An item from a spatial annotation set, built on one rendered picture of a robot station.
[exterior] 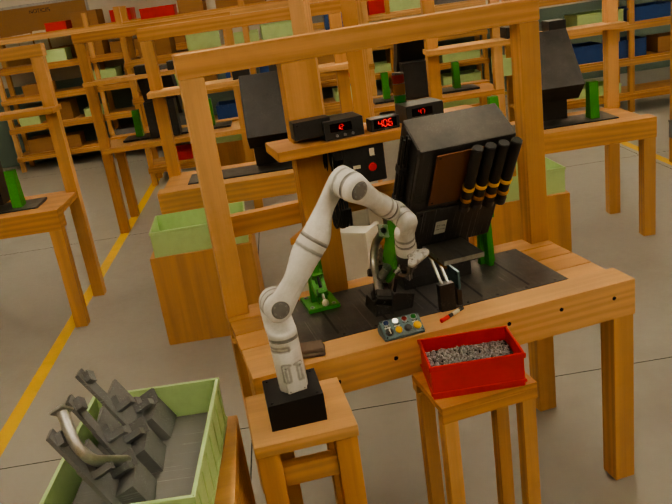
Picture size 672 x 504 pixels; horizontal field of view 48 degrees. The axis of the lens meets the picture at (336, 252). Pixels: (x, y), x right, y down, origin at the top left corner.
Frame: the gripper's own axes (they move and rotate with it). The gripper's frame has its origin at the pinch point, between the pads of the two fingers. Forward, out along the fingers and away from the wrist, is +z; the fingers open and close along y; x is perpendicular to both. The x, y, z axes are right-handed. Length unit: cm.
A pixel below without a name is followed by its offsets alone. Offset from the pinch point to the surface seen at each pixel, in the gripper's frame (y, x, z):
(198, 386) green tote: 82, -14, -7
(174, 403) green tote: 91, -17, -3
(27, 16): -150, -1021, 375
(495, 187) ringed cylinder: -38.3, 6.6, -19.8
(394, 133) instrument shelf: -37, -44, -17
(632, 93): -633, -267, 450
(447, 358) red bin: 13.9, 31.8, 4.5
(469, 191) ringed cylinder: -29.2, 2.7, -22.3
